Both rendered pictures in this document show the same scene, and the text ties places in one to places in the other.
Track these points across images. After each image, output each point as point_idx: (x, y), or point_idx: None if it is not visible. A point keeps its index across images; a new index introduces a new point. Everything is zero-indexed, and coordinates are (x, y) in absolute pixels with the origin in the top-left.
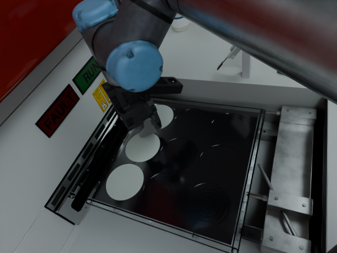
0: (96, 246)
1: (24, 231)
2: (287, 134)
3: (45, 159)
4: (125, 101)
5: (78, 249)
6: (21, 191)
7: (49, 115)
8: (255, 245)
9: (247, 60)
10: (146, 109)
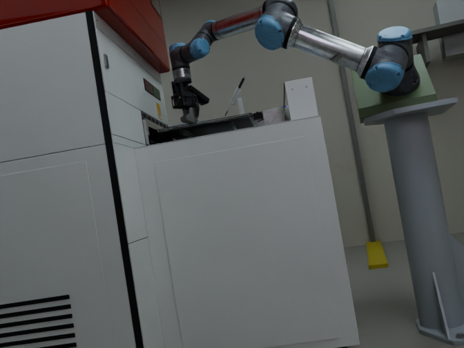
0: None
1: (135, 105)
2: None
3: (143, 94)
4: (182, 89)
5: None
6: (137, 90)
7: (146, 82)
8: None
9: (241, 103)
10: (192, 97)
